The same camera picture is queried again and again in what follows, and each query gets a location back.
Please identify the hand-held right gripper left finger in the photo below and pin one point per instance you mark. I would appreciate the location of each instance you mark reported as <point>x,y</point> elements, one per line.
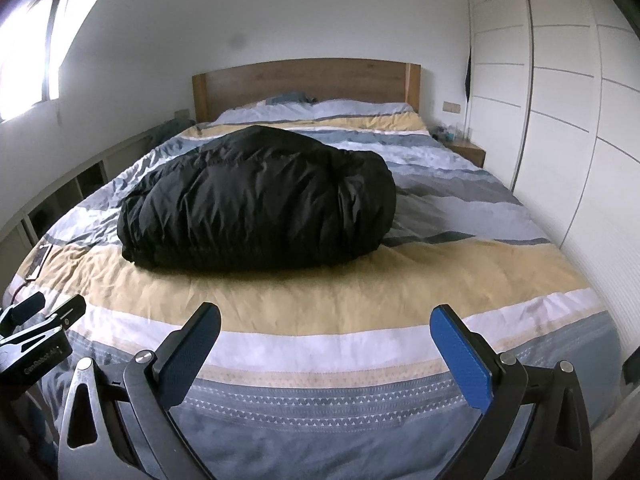
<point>192,355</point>

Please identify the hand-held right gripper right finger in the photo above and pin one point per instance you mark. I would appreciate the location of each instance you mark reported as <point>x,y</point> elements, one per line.
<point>462,360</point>

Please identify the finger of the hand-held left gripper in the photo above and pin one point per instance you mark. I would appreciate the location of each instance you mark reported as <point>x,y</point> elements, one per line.
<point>70,310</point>
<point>25,310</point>

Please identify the black down jacket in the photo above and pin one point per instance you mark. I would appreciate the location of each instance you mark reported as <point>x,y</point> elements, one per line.
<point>260,200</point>

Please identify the smartphone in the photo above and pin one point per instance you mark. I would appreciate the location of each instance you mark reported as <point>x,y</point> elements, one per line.
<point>39,261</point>

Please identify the low white shelf unit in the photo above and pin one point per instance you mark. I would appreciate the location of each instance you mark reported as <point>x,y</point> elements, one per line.
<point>65,185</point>

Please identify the bed with striped duvet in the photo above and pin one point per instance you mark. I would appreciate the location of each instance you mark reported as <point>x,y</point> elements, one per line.
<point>350,285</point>

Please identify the green cloth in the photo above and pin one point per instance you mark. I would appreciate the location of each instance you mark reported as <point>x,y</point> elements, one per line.
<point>172,132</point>

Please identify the wooden nightstand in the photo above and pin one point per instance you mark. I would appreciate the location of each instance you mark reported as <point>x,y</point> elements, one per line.
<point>467,152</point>

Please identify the cluster of small toiletry items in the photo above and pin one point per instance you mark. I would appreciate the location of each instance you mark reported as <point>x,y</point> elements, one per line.
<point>452,133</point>

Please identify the light blue pillow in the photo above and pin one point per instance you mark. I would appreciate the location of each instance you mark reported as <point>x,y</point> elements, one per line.
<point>255,114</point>
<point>365,107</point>

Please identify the window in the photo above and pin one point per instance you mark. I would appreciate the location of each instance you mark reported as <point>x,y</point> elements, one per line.
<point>25,60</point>

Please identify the grey cloth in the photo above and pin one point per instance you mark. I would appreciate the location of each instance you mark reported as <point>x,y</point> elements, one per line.
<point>290,98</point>

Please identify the white wardrobe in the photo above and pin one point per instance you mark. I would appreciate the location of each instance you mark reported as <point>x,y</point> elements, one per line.
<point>565,100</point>

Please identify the wooden headboard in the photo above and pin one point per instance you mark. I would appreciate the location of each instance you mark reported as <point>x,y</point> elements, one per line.
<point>310,77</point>

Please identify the beige wall switch panel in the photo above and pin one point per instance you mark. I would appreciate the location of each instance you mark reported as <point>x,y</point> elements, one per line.
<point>451,106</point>

